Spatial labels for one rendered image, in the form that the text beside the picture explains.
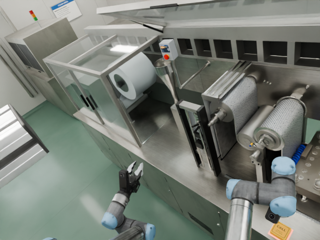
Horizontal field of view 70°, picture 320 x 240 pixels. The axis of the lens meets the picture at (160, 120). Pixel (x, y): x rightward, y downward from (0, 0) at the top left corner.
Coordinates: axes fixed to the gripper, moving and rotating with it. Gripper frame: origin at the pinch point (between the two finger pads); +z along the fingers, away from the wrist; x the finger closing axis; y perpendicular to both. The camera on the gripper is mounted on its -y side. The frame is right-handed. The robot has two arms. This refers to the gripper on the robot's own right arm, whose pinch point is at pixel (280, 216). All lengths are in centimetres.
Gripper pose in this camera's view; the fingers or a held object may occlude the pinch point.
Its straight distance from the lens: 120.9
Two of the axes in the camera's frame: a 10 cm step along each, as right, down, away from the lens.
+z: 3.1, 7.4, 5.9
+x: -6.7, -2.7, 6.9
